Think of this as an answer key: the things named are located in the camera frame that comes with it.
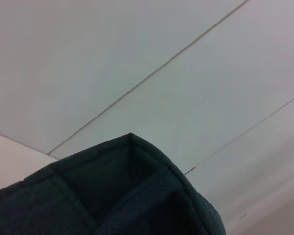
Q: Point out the dark teal insulated lunch bag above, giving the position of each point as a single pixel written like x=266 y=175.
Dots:
x=112 y=195

